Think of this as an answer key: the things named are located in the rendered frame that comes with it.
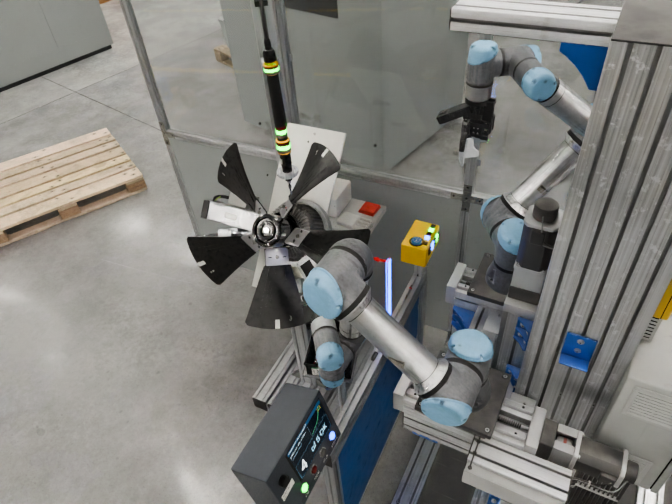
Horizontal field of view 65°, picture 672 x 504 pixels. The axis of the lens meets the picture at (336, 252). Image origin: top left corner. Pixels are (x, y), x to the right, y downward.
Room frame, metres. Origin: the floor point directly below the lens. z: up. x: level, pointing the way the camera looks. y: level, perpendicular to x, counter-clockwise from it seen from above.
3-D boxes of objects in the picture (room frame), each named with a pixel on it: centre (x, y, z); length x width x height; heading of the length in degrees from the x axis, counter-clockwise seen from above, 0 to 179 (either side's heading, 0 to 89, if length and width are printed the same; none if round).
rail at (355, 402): (1.19, -0.13, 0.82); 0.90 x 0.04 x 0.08; 150
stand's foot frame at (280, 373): (1.70, 0.15, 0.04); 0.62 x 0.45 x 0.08; 150
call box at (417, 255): (1.54, -0.33, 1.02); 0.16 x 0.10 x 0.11; 150
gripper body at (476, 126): (1.41, -0.46, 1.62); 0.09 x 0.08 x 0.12; 60
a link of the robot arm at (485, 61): (1.41, -0.45, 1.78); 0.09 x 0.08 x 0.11; 93
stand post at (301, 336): (1.62, 0.20, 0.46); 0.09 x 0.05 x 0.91; 60
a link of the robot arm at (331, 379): (0.97, 0.04, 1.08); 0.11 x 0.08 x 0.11; 147
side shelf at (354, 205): (1.99, -0.04, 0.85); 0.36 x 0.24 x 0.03; 60
